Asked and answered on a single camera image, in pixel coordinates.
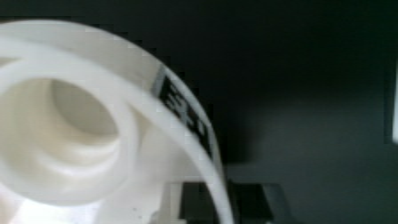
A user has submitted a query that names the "white round stool seat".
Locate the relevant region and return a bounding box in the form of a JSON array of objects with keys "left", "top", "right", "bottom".
[{"left": 0, "top": 20, "right": 234, "bottom": 224}]

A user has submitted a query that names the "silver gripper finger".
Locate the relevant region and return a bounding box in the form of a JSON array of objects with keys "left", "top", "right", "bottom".
[{"left": 177, "top": 182, "right": 296, "bottom": 224}]

